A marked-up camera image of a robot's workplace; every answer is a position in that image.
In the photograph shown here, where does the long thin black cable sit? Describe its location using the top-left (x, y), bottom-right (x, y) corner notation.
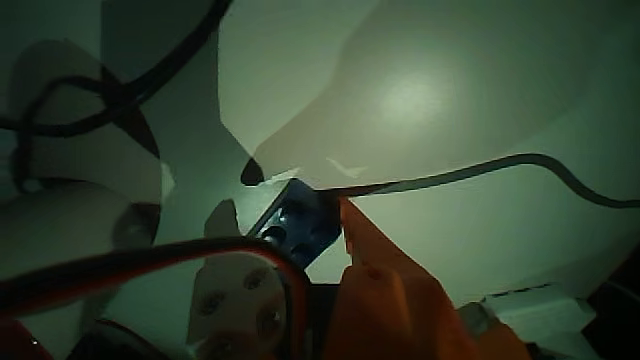
top-left (323, 152), bottom-right (640, 210)

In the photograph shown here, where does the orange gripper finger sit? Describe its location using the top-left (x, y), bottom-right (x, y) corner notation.
top-left (320, 196), bottom-right (532, 360)

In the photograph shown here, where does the white plastic block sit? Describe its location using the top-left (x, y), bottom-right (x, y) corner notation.
top-left (480, 283), bottom-right (597, 360)

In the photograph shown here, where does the black looped cable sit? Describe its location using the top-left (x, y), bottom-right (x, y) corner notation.
top-left (0, 0), bottom-right (235, 194)

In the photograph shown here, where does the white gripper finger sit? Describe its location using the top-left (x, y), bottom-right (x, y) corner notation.
top-left (185, 249), bottom-right (301, 360)

